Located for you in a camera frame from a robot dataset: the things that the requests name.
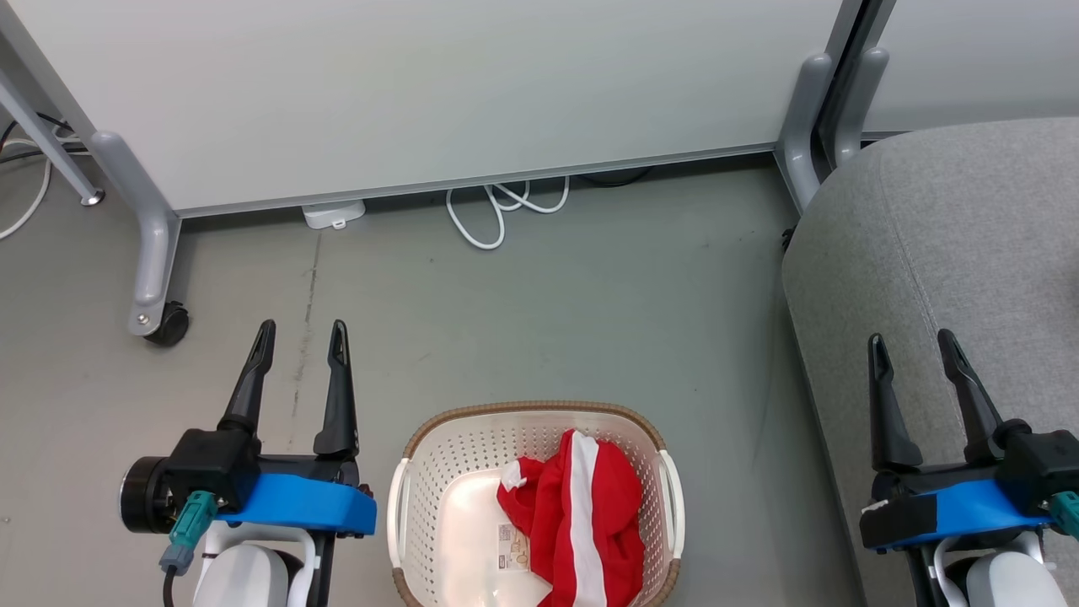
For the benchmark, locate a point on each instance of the black caster wheel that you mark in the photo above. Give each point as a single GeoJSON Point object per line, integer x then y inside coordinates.
{"type": "Point", "coordinates": [171, 327]}

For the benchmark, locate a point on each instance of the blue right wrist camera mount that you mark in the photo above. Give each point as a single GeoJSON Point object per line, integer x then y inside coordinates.
{"type": "Point", "coordinates": [969, 506]}

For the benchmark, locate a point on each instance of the white power adapter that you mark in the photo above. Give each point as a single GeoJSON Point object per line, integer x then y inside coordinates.
{"type": "Point", "coordinates": [333, 213]}

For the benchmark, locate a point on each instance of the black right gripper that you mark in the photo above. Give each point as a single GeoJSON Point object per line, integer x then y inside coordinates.
{"type": "Point", "coordinates": [1041, 459]}

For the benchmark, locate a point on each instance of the grey metal table leg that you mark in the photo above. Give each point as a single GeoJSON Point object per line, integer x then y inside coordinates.
{"type": "Point", "coordinates": [46, 143]}

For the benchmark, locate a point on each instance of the teal left camera connector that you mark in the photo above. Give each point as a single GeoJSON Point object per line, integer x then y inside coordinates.
{"type": "Point", "coordinates": [190, 523]}

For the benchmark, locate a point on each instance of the large white partition panel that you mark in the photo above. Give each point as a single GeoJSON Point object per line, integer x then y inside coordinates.
{"type": "Point", "coordinates": [421, 84]}

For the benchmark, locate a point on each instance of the narrow white partition panel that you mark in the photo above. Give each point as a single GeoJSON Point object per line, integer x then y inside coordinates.
{"type": "Point", "coordinates": [978, 59]}

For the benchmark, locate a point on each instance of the grey partition foot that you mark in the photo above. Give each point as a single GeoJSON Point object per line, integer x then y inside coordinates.
{"type": "Point", "coordinates": [864, 101]}
{"type": "Point", "coordinates": [799, 126]}

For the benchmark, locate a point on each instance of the grey partition leg with caster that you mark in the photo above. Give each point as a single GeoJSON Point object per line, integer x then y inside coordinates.
{"type": "Point", "coordinates": [156, 244]}

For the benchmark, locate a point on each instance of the grey fabric sofa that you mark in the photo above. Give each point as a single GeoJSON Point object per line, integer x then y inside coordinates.
{"type": "Point", "coordinates": [969, 253]}

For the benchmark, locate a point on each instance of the red garment with wide stripe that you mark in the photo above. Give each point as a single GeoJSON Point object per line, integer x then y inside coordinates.
{"type": "Point", "coordinates": [590, 523]}

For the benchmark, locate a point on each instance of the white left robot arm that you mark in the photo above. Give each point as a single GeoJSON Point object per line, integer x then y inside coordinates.
{"type": "Point", "coordinates": [249, 577]}

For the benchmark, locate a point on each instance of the cream perforated laundry basket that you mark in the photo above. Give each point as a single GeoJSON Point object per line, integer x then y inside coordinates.
{"type": "Point", "coordinates": [455, 472]}

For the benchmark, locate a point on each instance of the teal camera connector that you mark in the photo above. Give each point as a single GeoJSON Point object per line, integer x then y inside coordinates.
{"type": "Point", "coordinates": [190, 523]}
{"type": "Point", "coordinates": [1067, 512]}

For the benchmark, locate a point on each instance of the paper label sticker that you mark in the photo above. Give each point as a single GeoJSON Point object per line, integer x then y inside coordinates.
{"type": "Point", "coordinates": [512, 548]}

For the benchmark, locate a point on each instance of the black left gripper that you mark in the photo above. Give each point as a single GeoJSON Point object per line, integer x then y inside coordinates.
{"type": "Point", "coordinates": [206, 464]}

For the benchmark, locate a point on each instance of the teal right camera connector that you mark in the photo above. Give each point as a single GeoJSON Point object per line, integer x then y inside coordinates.
{"type": "Point", "coordinates": [1067, 512]}

